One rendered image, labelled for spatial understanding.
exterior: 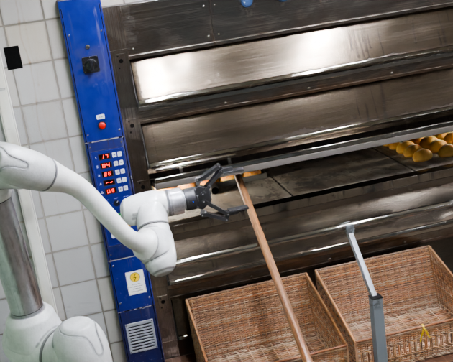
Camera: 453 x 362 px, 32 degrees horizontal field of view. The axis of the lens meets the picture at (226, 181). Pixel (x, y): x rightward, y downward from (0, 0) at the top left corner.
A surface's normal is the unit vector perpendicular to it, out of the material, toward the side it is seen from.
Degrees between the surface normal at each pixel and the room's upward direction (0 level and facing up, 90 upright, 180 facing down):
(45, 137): 90
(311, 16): 90
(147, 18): 90
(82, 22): 90
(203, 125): 70
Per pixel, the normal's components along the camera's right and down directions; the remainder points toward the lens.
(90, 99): 0.23, 0.26
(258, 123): 0.17, -0.08
